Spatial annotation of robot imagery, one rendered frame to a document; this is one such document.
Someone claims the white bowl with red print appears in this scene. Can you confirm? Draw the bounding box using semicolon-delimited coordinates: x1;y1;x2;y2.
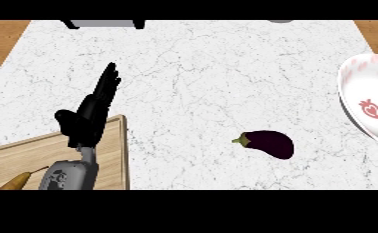
334;53;378;141

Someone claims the yellow pear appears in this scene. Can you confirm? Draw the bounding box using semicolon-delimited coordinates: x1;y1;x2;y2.
0;166;49;191

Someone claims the grey appliance with black legs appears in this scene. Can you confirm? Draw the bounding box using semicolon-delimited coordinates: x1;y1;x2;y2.
58;20;147;30

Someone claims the purple eggplant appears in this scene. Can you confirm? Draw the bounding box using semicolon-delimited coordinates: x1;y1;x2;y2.
230;130;295;160

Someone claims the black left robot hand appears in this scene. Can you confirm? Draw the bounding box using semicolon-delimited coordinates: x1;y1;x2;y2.
52;61;122;149

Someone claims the wooden cutting board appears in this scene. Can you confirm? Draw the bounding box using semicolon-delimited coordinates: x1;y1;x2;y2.
0;114;131;191

